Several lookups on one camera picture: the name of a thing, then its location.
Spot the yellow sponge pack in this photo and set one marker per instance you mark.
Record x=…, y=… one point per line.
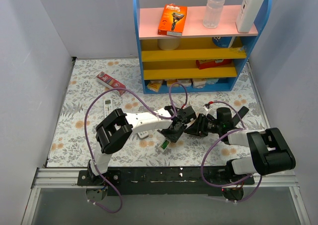
x=154, y=85

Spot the large white remote control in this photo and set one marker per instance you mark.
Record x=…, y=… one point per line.
x=108, y=107

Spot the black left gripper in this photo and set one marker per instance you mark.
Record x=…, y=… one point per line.
x=174, y=128

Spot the orange razor box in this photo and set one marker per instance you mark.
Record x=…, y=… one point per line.
x=172, y=20

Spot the white slim remote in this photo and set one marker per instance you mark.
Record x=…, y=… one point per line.
x=157, y=148

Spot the black slim remote control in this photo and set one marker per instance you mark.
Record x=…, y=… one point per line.
x=241, y=113

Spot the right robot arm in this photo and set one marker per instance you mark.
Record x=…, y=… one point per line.
x=269, y=151

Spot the blue yellow wooden shelf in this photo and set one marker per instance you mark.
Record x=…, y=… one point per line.
x=195, y=44

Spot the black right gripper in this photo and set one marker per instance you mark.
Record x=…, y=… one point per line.
x=199, y=125

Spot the small white remote control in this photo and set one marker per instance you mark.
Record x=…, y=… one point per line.
x=143, y=135

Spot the clear plastic bottle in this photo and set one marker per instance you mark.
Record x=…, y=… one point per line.
x=213, y=13

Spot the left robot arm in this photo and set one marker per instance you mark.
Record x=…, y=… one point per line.
x=114, y=131

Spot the red snack box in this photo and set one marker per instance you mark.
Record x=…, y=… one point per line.
x=206, y=64

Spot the red white toothpaste box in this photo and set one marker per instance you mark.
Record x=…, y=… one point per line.
x=110, y=82

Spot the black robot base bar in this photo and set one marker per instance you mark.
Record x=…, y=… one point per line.
x=161, y=180

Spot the blue paper cup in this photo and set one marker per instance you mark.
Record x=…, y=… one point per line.
x=223, y=42

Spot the green battery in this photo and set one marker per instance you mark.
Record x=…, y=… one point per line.
x=164, y=145

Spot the white plastic bottle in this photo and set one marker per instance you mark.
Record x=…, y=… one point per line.
x=247, y=14

